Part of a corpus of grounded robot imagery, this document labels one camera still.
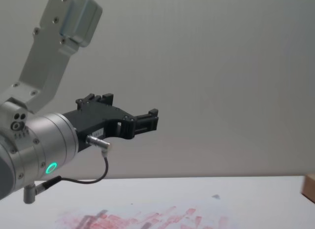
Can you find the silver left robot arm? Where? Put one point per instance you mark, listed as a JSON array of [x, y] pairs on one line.
[[46, 138]]

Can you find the white table cloth red stains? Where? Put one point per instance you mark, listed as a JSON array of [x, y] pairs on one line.
[[197, 204]]

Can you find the brown cardboard box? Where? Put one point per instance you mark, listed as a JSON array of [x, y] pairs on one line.
[[309, 188]]

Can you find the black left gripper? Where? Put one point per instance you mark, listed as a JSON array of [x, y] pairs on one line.
[[94, 119]]

